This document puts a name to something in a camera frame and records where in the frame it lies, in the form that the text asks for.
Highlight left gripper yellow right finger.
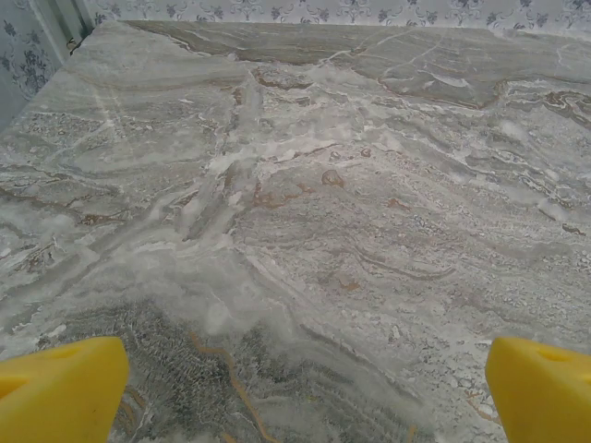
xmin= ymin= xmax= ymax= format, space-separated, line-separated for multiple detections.
xmin=484 ymin=336 xmax=591 ymax=443

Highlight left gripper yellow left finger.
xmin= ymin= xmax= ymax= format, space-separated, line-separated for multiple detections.
xmin=0 ymin=336 xmax=131 ymax=443

